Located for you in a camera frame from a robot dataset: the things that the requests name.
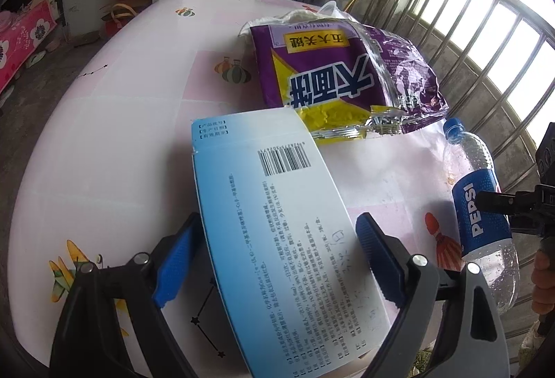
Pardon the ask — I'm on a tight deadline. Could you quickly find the pale slipper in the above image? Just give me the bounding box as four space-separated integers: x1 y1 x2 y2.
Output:
25 50 49 69

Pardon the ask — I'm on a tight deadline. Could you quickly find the purple snack bag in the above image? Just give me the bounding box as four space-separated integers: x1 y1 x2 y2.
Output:
238 11 449 145

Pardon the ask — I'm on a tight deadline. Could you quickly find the plastic bottle with blue label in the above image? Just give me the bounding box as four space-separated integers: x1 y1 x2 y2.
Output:
442 117 521 316

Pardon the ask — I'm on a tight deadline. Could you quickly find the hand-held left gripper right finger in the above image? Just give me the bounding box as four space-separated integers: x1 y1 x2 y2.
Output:
356 212 508 378

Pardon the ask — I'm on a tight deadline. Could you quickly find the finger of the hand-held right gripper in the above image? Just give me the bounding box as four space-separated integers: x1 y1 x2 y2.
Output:
476 183 555 238

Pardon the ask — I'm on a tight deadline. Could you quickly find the white and blue medicine box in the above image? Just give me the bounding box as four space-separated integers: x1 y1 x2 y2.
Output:
191 107 393 376

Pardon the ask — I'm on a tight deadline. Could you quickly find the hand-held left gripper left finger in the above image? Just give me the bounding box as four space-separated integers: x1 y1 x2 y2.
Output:
50 212 209 378

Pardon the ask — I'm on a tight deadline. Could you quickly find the fluffy white green cloth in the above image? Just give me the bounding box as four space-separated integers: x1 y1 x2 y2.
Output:
518 317 555 366

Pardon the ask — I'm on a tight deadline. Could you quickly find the person's right hand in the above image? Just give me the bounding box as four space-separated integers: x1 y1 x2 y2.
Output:
532 250 555 313

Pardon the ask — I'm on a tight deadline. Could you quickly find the pink floral bed cover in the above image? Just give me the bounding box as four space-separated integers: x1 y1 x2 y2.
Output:
0 0 59 95

